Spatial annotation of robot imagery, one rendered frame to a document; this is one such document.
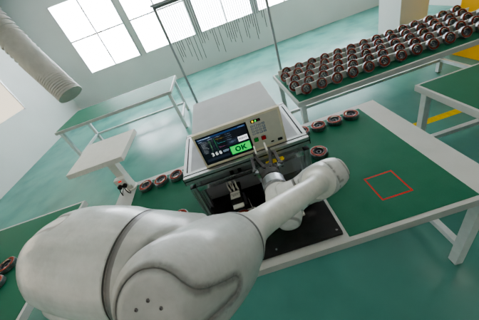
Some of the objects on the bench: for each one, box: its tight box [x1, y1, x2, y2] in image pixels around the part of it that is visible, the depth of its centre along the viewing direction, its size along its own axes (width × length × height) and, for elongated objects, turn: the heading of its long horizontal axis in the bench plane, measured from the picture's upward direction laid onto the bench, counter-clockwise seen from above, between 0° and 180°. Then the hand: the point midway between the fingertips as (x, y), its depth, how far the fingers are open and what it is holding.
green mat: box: [304, 108, 479, 237], centre depth 144 cm, size 94×61×1 cm, turn 32°
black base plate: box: [210, 183, 343, 260], centre depth 128 cm, size 47×64×2 cm
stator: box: [310, 145, 328, 160], centre depth 153 cm, size 11×11×4 cm
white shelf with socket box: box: [66, 129, 138, 196], centre depth 167 cm, size 35×37×46 cm
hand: (260, 150), depth 106 cm, fingers open, 4 cm apart
